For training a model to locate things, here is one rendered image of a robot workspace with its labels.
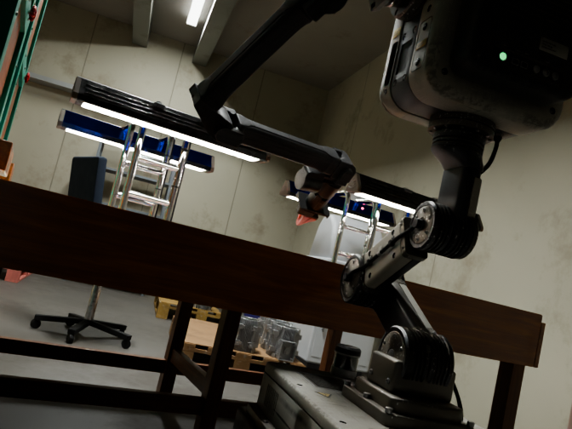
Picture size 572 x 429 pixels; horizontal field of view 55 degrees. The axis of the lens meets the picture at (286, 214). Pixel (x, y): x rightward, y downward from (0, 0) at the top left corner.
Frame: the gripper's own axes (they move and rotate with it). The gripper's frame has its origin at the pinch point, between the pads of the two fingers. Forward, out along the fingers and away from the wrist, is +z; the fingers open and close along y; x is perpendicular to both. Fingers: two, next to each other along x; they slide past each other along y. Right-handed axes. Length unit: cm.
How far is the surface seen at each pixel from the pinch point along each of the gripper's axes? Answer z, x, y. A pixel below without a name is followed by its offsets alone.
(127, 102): -1, -27, 55
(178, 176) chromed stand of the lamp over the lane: 21.5, -26.7, 30.8
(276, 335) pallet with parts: 172, -67, -92
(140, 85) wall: 363, -539, -28
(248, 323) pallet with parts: 170, -71, -71
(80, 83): -1, -28, 68
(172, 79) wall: 344, -552, -66
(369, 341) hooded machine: 206, -98, -200
